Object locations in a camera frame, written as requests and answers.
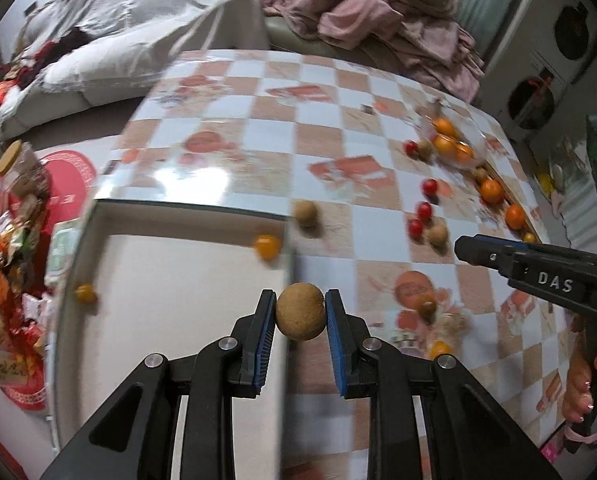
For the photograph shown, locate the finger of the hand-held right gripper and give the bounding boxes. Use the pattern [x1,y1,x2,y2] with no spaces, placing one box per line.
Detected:
[455,236,587,308]
[473,234,597,281]

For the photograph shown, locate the jar with black lid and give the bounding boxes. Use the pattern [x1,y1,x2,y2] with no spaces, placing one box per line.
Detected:
[0,342,43,387]

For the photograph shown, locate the white sofa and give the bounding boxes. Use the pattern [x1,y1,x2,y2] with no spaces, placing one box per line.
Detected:
[0,0,279,133]

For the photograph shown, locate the pink blanket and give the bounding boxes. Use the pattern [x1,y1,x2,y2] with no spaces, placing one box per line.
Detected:
[263,0,485,103]

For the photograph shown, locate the bag of oranges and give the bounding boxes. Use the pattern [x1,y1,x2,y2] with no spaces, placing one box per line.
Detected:
[419,110,489,168]

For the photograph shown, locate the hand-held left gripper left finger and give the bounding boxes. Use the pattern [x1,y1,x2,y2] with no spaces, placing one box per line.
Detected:
[38,289,278,480]

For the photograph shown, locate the pile of snack packets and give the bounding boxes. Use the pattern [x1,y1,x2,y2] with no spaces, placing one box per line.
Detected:
[0,160,56,361]

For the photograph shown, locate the dark red clothes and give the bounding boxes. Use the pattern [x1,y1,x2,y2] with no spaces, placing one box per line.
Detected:
[26,30,96,78]

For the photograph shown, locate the green wet wipes pack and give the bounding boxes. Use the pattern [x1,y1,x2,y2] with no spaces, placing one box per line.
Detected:
[47,220,83,292]

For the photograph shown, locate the white shallow tray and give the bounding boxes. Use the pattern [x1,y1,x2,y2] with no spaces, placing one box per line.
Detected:
[53,199,296,480]

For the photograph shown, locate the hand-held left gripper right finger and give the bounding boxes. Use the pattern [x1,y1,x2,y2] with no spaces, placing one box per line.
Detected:
[325,289,564,480]

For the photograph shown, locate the person's right hand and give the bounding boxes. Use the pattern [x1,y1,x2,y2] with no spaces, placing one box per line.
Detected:
[563,345,597,441]

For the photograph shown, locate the grey sofa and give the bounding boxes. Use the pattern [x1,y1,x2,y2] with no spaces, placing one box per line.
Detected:
[264,17,384,63]

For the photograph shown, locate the jar with wooden lid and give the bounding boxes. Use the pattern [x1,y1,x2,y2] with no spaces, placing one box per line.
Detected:
[0,140,52,203]

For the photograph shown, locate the white front-load washer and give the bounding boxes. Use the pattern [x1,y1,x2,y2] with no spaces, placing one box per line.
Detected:
[539,0,597,86]
[483,60,579,142]

